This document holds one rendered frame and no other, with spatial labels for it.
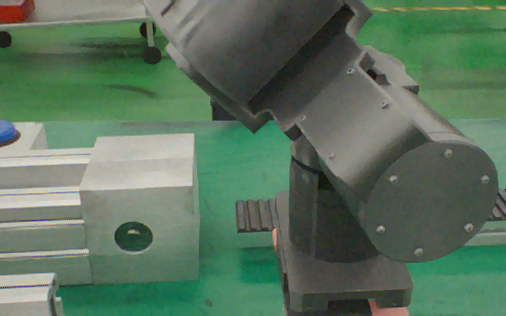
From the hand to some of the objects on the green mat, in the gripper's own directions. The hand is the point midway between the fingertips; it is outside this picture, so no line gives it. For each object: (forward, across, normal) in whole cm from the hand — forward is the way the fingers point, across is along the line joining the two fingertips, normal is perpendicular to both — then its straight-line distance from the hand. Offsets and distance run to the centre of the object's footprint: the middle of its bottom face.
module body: (+5, +18, +58) cm, 61 cm away
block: (+5, +20, +14) cm, 24 cm away
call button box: (+5, +30, +30) cm, 43 cm away
